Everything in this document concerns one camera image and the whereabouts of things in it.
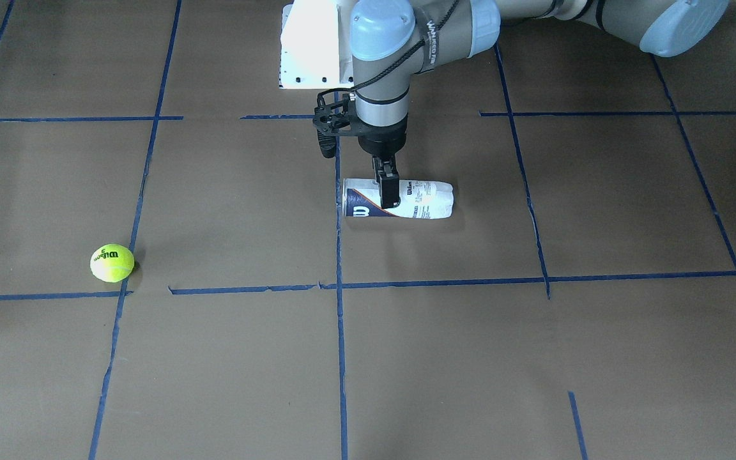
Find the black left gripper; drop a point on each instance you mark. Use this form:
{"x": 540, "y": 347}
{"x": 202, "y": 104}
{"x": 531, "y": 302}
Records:
{"x": 381, "y": 142}

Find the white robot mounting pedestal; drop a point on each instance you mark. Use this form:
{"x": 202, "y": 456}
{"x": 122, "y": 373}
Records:
{"x": 315, "y": 45}

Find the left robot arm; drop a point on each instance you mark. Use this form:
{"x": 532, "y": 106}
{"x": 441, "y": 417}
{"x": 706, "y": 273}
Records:
{"x": 390, "y": 41}

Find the clear tennis ball can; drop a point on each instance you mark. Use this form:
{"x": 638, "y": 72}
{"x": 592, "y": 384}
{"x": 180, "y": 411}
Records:
{"x": 418, "y": 199}

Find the yellow tennis ball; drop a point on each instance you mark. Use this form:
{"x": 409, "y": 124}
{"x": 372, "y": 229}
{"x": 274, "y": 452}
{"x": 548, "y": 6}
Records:
{"x": 112, "y": 263}

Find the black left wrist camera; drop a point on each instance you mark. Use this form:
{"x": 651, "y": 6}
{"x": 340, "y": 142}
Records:
{"x": 334, "y": 116}

